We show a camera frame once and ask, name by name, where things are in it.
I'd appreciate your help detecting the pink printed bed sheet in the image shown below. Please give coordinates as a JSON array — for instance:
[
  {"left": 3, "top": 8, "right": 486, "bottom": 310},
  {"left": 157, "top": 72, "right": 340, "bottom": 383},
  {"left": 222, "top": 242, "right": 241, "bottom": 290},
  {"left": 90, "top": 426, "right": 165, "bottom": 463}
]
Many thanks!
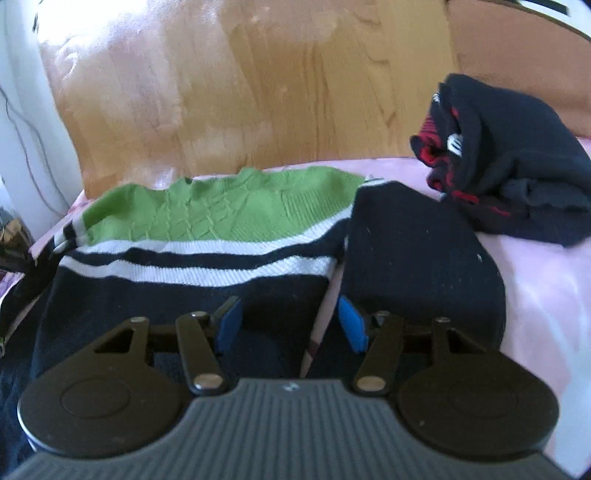
[{"left": 28, "top": 137, "right": 591, "bottom": 480}]

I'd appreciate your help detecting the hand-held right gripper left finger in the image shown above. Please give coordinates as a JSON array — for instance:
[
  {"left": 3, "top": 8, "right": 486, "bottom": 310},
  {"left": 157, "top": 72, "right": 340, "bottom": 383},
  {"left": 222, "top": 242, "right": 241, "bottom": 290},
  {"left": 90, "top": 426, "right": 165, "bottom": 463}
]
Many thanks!
[{"left": 95, "top": 296, "right": 243, "bottom": 397}]

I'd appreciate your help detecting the green navy striped knit sweater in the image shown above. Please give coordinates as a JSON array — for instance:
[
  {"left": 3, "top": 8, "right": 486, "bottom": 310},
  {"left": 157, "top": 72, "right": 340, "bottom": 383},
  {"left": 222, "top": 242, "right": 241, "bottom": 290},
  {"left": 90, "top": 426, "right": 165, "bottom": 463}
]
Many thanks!
[{"left": 0, "top": 166, "right": 506, "bottom": 468}]

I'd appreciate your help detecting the wooden headboard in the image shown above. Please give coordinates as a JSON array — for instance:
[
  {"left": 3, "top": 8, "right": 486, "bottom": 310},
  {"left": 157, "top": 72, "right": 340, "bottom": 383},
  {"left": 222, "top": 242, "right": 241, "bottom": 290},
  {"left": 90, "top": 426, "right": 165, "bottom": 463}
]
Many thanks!
[{"left": 37, "top": 0, "right": 591, "bottom": 199}]

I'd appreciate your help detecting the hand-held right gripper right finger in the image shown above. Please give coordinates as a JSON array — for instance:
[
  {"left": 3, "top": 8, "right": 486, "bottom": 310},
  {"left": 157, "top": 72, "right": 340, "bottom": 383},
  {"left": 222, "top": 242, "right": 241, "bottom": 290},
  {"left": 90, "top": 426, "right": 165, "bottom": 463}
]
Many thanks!
[{"left": 338, "top": 296, "right": 483, "bottom": 398}]

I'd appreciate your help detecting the thin grey cable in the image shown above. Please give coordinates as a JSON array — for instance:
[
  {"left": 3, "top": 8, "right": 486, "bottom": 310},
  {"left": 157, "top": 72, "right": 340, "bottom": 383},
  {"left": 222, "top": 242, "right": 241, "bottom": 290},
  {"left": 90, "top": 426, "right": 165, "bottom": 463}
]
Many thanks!
[{"left": 0, "top": 88, "right": 63, "bottom": 217}]

